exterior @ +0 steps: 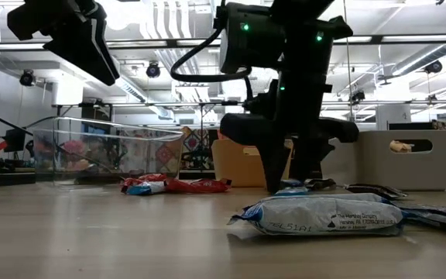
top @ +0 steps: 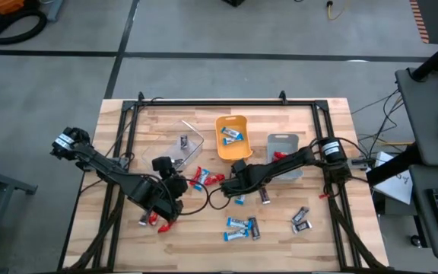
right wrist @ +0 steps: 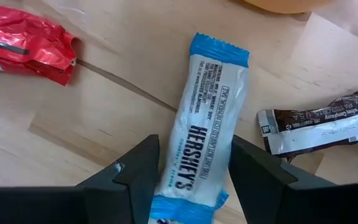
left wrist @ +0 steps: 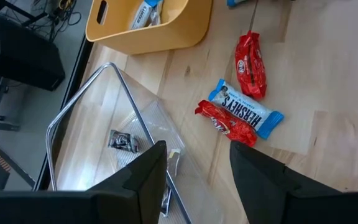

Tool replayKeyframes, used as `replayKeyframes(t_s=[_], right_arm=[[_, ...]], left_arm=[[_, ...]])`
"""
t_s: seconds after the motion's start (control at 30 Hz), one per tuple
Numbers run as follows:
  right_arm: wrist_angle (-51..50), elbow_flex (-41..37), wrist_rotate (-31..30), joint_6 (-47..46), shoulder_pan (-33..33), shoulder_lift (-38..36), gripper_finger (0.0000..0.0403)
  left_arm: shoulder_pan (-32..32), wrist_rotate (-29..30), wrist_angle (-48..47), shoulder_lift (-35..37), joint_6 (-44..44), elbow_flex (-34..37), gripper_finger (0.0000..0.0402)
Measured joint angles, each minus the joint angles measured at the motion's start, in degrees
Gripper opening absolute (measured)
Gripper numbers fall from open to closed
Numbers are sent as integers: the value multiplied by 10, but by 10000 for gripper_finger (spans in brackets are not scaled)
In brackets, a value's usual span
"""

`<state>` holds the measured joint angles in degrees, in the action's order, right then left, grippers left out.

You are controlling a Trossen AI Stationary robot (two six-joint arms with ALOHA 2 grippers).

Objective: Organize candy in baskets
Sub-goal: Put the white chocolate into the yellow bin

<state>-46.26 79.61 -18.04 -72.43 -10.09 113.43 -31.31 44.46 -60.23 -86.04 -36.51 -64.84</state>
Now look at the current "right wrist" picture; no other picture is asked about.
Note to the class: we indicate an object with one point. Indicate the yellow plastic basket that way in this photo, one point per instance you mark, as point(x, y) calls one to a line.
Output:
point(287, 5)

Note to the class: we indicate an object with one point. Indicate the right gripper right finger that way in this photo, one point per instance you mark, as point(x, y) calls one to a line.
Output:
point(291, 205)

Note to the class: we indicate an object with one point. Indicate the dark brown Hershey's candy bar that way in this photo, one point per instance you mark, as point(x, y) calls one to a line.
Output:
point(315, 124)

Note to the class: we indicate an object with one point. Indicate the blue white Hershey's candy bar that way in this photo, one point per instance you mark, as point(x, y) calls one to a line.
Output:
point(204, 124)

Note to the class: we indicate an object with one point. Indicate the red KitKat candy bar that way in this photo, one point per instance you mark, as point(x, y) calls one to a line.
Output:
point(20, 37)

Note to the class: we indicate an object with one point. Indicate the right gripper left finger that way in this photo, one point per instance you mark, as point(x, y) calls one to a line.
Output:
point(73, 205)

